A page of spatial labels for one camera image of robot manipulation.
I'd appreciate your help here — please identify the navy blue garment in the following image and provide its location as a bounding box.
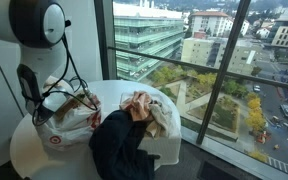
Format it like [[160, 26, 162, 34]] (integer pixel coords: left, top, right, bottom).
[[88, 109, 161, 180]]

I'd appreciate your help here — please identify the white red-bullseye plastic bag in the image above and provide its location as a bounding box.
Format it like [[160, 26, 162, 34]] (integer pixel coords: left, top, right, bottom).
[[35, 76, 103, 153]]

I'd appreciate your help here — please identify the white plastic storage box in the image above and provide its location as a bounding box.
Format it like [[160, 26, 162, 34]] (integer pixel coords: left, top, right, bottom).
[[118, 91, 183, 171]]

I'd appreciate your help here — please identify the green glass office building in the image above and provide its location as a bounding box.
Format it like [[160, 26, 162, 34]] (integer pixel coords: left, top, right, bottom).
[[112, 1, 185, 83]]

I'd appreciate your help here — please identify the beige concrete building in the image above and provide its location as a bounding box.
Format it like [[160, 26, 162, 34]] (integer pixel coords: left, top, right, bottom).
[[180, 36, 264, 76]]

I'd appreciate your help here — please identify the white red-roofed building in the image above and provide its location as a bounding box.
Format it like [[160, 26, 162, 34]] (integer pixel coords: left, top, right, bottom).
[[189, 10, 252, 39]]

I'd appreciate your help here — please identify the grey window sill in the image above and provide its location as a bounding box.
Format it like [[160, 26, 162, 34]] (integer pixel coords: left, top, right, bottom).
[[179, 125, 288, 180]]

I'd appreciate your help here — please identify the dark floor vent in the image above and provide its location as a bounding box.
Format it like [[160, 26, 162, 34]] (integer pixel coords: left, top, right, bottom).
[[197, 159, 262, 180]]

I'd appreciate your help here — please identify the dark horizontal window rail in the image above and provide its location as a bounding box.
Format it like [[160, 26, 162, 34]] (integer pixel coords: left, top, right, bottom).
[[107, 46, 288, 93]]

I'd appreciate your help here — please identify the dark window corner post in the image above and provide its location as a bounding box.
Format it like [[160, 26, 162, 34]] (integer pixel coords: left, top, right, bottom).
[[93, 0, 118, 81]]

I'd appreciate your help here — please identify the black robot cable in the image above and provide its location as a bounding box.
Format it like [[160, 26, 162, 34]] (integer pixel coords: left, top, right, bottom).
[[31, 19, 101, 128]]

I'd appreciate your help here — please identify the dark window mullion post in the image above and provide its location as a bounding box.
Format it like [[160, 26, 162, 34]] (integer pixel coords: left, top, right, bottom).
[[196, 0, 252, 146]]

